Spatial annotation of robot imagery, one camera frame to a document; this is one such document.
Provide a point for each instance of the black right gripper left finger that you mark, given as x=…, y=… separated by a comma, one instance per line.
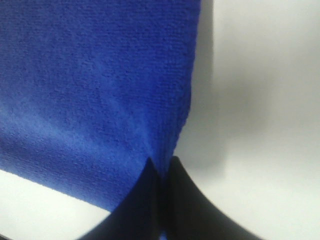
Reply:
x=136, y=217

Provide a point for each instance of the blue microfiber towel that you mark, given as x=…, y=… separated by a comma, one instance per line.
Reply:
x=91, y=89

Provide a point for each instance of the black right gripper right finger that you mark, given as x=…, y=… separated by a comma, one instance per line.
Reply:
x=191, y=216

